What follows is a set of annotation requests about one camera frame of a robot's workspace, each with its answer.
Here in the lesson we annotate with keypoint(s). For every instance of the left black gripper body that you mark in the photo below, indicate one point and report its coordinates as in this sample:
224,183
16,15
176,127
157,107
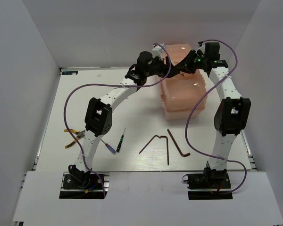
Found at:
157,68

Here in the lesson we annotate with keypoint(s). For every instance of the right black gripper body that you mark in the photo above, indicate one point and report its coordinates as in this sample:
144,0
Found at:
199,61

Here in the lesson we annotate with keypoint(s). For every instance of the pink plastic toolbox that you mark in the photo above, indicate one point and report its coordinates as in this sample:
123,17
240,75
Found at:
180,93

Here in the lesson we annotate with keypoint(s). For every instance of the short-leg brown hex key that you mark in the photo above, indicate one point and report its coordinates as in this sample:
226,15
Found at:
177,146

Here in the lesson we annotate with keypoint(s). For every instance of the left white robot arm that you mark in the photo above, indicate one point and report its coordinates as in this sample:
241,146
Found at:
98,118

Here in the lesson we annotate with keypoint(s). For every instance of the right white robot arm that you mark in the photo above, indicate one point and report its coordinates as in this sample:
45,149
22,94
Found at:
232,114

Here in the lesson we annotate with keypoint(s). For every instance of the long brown hex key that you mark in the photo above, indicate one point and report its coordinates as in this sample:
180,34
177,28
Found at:
167,150

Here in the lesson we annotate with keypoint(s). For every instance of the left blue table label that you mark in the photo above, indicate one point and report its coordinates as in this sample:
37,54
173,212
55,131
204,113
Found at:
69,72

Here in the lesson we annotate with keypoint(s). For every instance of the black green screwdriver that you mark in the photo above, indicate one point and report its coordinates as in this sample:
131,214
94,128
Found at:
120,142

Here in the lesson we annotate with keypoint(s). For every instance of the blue handled screwdriver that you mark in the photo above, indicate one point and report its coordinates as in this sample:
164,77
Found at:
109,147

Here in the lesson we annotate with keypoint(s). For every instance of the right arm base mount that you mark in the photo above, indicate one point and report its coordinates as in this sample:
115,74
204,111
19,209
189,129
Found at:
201,189

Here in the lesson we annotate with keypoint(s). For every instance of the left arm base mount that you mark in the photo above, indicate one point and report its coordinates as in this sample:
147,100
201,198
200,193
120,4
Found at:
90,189

